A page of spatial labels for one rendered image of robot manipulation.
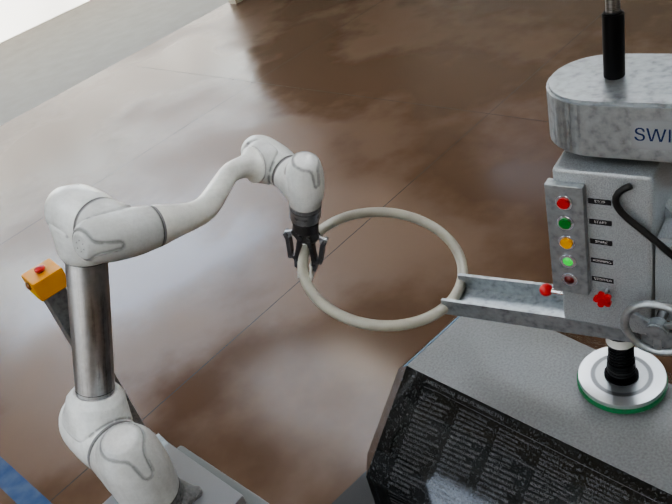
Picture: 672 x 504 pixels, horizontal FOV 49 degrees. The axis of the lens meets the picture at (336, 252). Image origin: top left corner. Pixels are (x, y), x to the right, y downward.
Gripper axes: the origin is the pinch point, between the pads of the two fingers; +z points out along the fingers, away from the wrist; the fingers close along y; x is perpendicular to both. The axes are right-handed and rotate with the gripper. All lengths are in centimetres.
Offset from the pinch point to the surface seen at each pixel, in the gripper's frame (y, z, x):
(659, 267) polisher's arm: 85, -53, -27
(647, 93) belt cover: 72, -87, -20
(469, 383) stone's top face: 54, 9, -21
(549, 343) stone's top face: 74, 5, -4
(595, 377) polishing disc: 85, -4, -20
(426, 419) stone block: 45, 20, -28
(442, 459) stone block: 51, 23, -38
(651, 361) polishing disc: 98, -8, -13
